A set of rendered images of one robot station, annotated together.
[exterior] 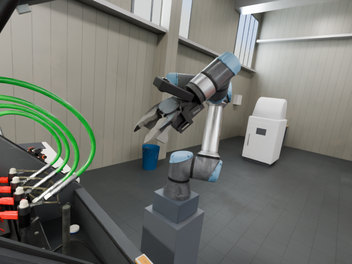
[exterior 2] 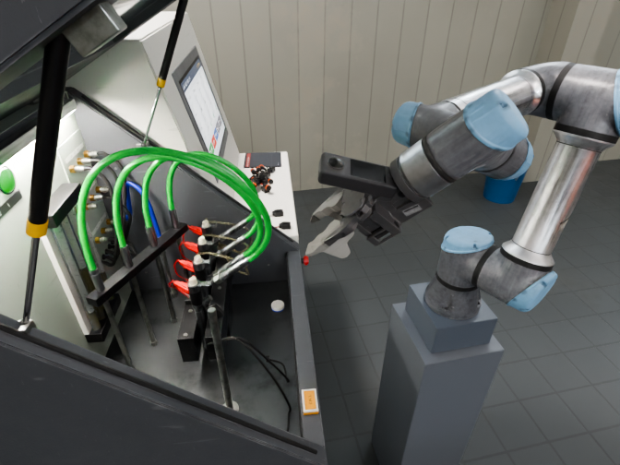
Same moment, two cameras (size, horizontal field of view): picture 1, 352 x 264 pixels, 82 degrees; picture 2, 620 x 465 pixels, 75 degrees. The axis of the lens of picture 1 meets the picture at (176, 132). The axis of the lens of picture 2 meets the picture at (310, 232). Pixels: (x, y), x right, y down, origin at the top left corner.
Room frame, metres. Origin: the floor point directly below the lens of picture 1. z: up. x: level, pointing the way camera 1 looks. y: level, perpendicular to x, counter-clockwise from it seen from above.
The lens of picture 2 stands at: (0.10, -0.26, 1.69)
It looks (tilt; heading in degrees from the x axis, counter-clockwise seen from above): 34 degrees down; 39
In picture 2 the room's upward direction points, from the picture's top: straight up
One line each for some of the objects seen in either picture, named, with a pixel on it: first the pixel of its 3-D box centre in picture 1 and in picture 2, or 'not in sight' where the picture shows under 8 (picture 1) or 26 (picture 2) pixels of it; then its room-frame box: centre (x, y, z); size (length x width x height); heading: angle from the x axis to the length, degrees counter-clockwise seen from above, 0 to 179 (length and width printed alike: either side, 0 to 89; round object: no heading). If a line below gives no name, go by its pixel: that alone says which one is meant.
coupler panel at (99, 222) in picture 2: not in sight; (94, 196); (0.45, 0.73, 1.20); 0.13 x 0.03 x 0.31; 45
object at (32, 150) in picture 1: (35, 152); (262, 175); (1.09, 0.79, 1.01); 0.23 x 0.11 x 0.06; 45
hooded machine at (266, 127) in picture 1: (265, 130); not in sight; (4.89, -2.18, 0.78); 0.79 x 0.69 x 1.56; 141
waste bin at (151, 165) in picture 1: (149, 156); (503, 173); (3.55, 0.43, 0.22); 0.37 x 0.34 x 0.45; 141
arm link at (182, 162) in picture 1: (182, 164); (466, 255); (1.01, -0.05, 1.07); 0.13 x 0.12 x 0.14; 80
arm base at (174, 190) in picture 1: (177, 184); (455, 287); (1.01, -0.04, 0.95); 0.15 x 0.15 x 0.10
